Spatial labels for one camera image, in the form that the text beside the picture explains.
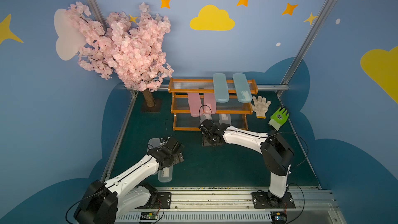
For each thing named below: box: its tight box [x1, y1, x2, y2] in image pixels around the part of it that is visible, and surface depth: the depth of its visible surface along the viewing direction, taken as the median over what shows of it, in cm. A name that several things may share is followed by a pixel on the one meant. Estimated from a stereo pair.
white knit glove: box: [250, 95, 272, 119], surface depth 117 cm
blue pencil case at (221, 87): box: [212, 73, 230, 103], surface depth 84 cm
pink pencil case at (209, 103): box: [203, 92, 217, 115], surface depth 93 cm
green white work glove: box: [268, 106, 290, 132], surface depth 107 cm
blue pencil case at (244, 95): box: [232, 73, 253, 104], surface depth 82 cm
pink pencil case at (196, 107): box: [187, 92, 204, 118], surface depth 95 cm
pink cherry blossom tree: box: [65, 1, 174, 108], surface depth 70 cm
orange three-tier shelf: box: [167, 78, 259, 132], surface depth 97 cm
